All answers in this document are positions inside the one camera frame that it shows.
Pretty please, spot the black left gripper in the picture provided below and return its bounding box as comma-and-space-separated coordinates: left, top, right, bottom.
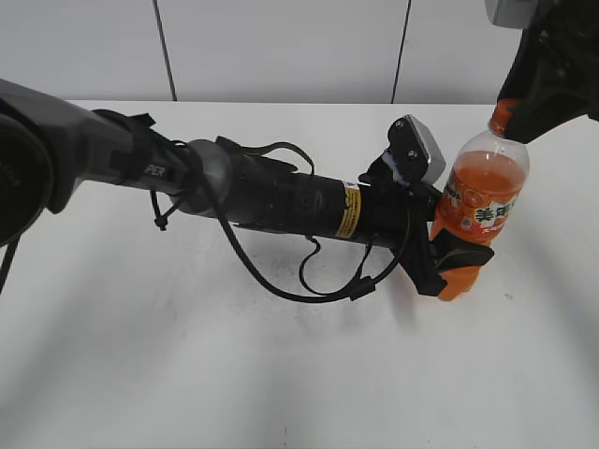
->
358, 156, 494, 297

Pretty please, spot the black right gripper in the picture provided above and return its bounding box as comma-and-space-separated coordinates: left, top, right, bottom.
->
497, 1, 598, 143

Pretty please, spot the orange soda plastic bottle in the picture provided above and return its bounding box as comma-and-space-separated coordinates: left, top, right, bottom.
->
428, 125, 531, 302

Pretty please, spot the orange bottle cap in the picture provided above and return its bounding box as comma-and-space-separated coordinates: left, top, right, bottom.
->
489, 98, 521, 138

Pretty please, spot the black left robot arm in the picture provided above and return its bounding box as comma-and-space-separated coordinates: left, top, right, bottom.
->
1, 81, 493, 297

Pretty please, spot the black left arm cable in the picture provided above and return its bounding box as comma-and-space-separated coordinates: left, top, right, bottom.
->
0, 139, 413, 303

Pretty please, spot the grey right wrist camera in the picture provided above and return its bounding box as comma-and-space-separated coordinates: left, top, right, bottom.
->
484, 0, 539, 30

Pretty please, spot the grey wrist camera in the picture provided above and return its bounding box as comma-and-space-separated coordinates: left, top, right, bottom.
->
484, 0, 539, 30
383, 114, 446, 185

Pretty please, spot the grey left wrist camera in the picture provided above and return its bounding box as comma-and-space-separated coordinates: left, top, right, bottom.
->
383, 114, 446, 185

